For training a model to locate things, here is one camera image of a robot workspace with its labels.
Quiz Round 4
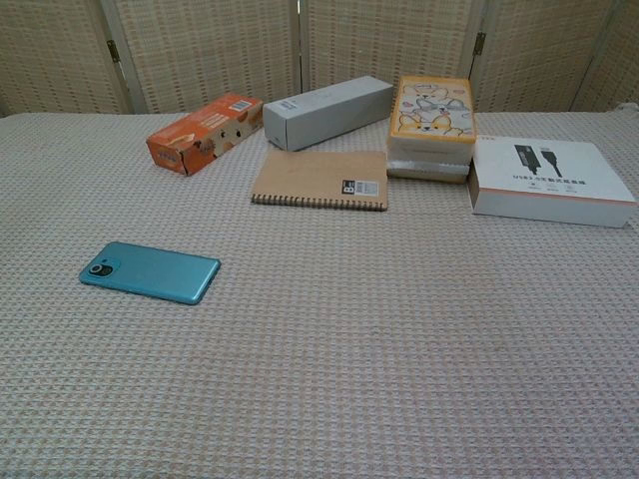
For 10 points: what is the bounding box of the orange snack box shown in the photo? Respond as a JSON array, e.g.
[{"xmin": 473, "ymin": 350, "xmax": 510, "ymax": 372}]
[{"xmin": 145, "ymin": 93, "xmax": 265, "ymax": 177}]

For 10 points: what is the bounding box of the small blue box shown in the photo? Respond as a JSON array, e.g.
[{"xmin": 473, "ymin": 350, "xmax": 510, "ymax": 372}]
[{"xmin": 78, "ymin": 241, "xmax": 223, "ymax": 306}]

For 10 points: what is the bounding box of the long grey cardboard box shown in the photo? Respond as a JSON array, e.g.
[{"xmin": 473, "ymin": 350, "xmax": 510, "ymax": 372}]
[{"xmin": 262, "ymin": 75, "xmax": 394, "ymax": 152}]

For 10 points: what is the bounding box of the white USB cable box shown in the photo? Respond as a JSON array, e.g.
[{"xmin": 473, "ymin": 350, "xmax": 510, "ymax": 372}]
[{"xmin": 469, "ymin": 137, "xmax": 639, "ymax": 230}]

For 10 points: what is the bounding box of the corgi print tissue pack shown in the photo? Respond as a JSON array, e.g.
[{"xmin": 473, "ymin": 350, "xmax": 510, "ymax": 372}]
[{"xmin": 387, "ymin": 75, "xmax": 474, "ymax": 165}]

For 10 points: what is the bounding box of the brown spiral notebook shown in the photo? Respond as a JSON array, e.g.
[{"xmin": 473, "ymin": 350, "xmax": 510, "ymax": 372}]
[{"xmin": 250, "ymin": 150, "xmax": 389, "ymax": 215}]

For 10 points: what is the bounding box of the beige woven tablecloth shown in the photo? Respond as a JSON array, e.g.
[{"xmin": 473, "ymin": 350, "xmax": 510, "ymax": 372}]
[{"xmin": 0, "ymin": 102, "xmax": 639, "ymax": 479}]

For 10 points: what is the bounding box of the woven folding screen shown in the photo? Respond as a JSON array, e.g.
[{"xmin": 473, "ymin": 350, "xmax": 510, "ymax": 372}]
[{"xmin": 0, "ymin": 0, "xmax": 639, "ymax": 119}]

